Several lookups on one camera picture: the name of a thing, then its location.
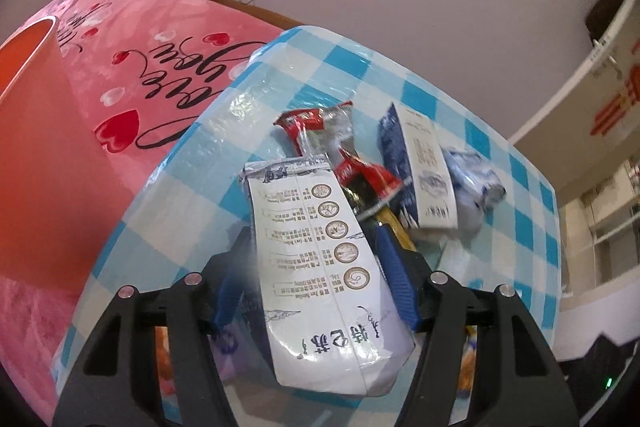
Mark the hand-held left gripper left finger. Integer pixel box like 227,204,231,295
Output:
52,227,262,427

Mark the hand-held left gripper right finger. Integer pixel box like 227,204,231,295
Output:
375,227,581,427

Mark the yellow snack wrapper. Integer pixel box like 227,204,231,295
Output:
357,202,417,253

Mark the white printed snack packet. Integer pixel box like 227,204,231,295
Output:
240,157,417,398

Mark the white and blue carton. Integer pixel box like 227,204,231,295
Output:
377,103,460,230

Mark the crushed clear plastic bottle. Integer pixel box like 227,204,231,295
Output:
442,147,507,239

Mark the red and silver snack wrapper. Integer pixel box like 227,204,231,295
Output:
274,101,405,208

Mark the orange plastic bin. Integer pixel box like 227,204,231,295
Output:
0,17,136,280

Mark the small lilac white packet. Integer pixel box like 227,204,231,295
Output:
210,327,251,383

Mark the blue white checkered tablecloth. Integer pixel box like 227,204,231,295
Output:
52,25,563,427

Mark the pink heart print blanket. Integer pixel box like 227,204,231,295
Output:
0,0,301,388

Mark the cardboard box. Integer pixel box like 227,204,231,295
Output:
507,0,640,208

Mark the wooden bed frame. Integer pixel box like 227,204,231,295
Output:
197,0,306,28

